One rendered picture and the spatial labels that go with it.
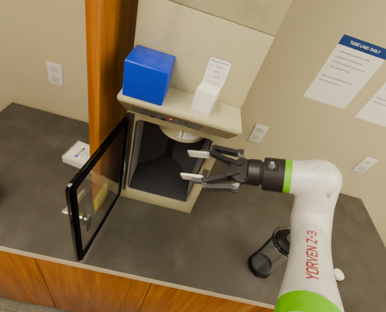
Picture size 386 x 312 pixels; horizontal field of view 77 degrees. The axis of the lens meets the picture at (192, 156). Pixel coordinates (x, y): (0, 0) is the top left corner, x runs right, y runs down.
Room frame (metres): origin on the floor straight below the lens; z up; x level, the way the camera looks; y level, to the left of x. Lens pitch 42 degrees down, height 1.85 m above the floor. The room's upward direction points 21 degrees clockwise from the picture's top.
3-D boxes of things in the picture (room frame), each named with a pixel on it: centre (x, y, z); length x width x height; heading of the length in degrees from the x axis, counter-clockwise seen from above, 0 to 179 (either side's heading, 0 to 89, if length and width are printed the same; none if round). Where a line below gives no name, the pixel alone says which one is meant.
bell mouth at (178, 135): (0.71, 0.07, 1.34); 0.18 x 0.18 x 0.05
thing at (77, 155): (0.71, 0.45, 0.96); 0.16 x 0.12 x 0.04; 89
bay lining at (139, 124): (0.73, 0.10, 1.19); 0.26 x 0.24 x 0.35; 98
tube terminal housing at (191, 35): (0.73, 0.10, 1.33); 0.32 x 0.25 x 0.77; 98
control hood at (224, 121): (0.55, 0.07, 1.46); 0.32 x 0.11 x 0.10; 98
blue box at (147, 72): (0.54, 0.17, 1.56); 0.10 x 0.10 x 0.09; 8
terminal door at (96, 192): (0.42, 0.22, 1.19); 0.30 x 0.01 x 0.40; 1
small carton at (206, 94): (0.56, 0.02, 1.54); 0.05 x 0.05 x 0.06; 84
